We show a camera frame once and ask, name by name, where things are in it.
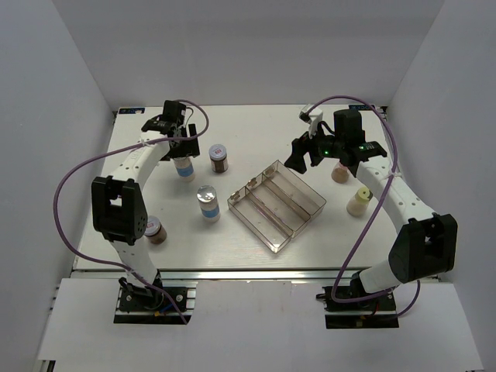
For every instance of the brown spice jar red label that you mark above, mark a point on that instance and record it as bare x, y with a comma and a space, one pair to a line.
218, 158

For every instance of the pink cap spice bottle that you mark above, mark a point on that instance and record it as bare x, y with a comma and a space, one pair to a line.
340, 173

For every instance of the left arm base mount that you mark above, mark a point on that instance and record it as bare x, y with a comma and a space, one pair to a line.
146, 306

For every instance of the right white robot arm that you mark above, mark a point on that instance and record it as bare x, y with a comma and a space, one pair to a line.
426, 241

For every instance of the blue label bottle silver cap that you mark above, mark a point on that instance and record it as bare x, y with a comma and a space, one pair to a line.
184, 168

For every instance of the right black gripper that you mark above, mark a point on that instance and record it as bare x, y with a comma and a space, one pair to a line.
300, 147

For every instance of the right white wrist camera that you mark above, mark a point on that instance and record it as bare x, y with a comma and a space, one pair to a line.
311, 116

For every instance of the yellow cap spice bottle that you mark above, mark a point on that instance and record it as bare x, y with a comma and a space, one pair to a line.
358, 204

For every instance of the aluminium table front rail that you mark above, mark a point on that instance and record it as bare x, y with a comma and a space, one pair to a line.
218, 275

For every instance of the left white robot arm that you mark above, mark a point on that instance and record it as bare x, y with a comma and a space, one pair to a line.
118, 209

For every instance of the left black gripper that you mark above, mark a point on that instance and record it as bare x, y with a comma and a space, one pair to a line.
190, 147

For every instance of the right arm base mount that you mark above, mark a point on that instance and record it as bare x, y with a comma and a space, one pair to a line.
376, 313

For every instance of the clear plastic organizer tray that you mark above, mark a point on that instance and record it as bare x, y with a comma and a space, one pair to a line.
276, 206

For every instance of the brown spice jar near front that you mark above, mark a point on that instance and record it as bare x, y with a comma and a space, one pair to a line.
155, 232

